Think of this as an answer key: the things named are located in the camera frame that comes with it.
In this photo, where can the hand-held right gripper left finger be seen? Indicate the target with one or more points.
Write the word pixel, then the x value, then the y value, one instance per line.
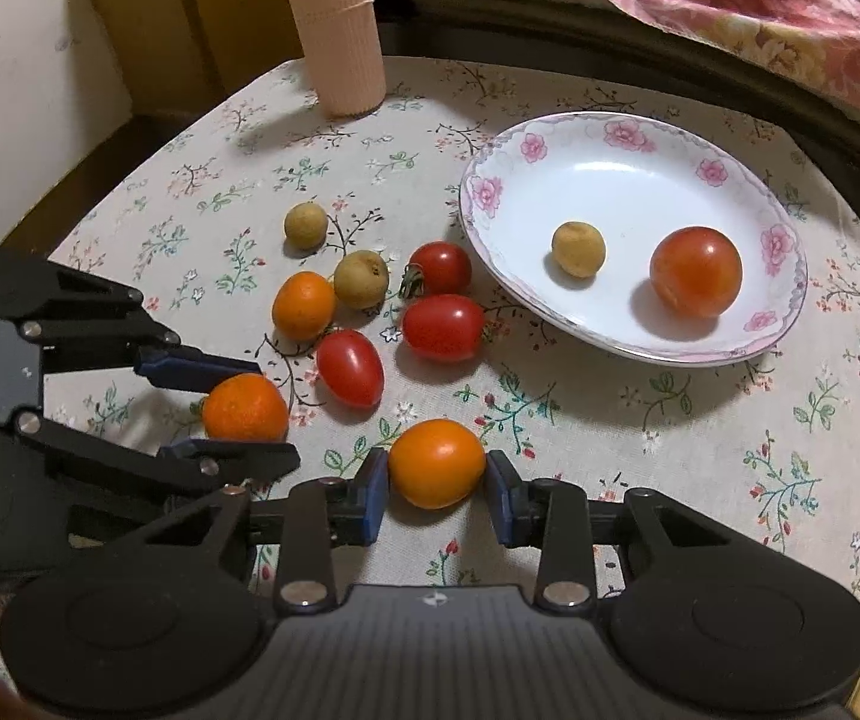
pixel 374 499

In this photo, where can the small round longan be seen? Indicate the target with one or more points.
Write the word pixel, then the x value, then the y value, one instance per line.
pixel 304 225
pixel 578 249

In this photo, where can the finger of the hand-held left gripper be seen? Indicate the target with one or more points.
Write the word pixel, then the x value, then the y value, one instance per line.
pixel 250 457
pixel 190 367

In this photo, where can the oblong red cherry tomato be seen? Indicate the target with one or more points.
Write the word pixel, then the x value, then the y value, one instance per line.
pixel 350 368

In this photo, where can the red tomato with green stem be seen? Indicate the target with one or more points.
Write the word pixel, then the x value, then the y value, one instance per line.
pixel 439 268

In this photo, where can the round red cherry tomato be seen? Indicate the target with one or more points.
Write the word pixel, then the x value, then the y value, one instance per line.
pixel 443 327

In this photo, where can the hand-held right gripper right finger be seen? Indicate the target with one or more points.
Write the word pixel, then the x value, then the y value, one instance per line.
pixel 497 499

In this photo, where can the large longan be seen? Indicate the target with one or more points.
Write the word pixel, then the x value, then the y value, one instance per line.
pixel 361 279

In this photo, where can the yellow cardboard box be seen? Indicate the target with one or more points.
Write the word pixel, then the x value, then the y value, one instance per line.
pixel 197 15

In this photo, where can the pink ribbed cylinder bottle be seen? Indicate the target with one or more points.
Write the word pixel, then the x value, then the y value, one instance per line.
pixel 340 30

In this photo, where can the white plate with pink flowers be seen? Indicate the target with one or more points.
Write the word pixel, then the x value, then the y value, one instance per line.
pixel 625 187

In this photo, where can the pink floral blanket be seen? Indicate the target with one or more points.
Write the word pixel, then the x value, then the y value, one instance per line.
pixel 737 7

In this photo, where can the large orange-red tomato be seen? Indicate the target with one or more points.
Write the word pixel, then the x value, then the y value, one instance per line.
pixel 696 271

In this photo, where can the orange kumquat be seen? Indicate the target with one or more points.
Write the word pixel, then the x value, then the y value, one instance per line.
pixel 304 305
pixel 245 409
pixel 436 463

